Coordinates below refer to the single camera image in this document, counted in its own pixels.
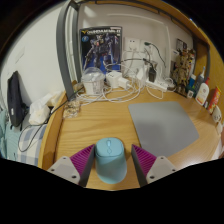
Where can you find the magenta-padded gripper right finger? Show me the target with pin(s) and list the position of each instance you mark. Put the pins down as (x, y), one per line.
(160, 167)

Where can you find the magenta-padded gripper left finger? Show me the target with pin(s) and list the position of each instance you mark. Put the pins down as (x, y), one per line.
(65, 168)

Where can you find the light blue computer mouse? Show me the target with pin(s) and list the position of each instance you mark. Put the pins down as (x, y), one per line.
(110, 163)

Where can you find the grey mouse pad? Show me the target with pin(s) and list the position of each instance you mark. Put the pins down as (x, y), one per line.
(161, 126)

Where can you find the plaid bedding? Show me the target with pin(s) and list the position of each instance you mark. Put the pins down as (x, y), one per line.
(26, 140)

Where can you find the white mug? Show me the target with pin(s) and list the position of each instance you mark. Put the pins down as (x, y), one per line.
(217, 114)

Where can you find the small white cube clock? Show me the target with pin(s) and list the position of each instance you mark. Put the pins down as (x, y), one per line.
(190, 94)

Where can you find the white power strip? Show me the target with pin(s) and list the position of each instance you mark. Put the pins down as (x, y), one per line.
(156, 85)

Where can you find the black backpack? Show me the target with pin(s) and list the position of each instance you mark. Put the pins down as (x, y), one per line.
(16, 100)

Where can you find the white red-capped lotion bottle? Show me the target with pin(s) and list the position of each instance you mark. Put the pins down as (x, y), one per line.
(202, 94)

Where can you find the blue bottle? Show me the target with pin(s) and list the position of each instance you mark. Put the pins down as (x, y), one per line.
(191, 84)

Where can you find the clear domed plastic container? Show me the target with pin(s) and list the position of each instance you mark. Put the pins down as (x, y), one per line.
(93, 81)

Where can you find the black power adapter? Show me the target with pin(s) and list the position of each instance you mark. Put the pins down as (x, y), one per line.
(152, 75)

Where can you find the dark spray bottle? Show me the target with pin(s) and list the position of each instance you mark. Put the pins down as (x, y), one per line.
(199, 76)

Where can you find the white charger block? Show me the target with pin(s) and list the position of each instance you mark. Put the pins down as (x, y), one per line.
(113, 79)

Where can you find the tan toy figure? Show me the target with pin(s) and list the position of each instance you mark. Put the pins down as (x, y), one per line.
(182, 70)

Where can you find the robot model kit box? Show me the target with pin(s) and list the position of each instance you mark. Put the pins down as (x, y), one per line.
(100, 50)

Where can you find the white wall box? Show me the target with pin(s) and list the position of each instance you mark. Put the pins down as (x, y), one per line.
(175, 55)

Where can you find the grey metal desk frame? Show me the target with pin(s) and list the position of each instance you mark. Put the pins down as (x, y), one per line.
(63, 50)

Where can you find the white wall socket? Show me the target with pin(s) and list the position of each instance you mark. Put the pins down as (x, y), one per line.
(146, 46)
(132, 44)

